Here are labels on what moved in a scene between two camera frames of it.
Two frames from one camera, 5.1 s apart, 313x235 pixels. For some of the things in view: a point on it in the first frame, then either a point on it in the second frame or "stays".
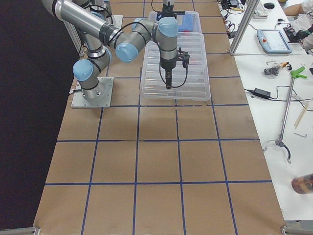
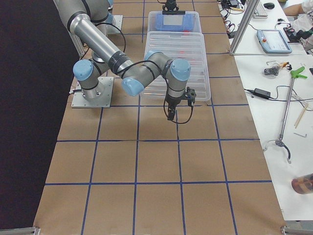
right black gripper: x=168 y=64 -> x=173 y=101
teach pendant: x=273 y=41 stays
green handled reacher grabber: x=295 y=74 stays
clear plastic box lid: x=190 y=82 stays
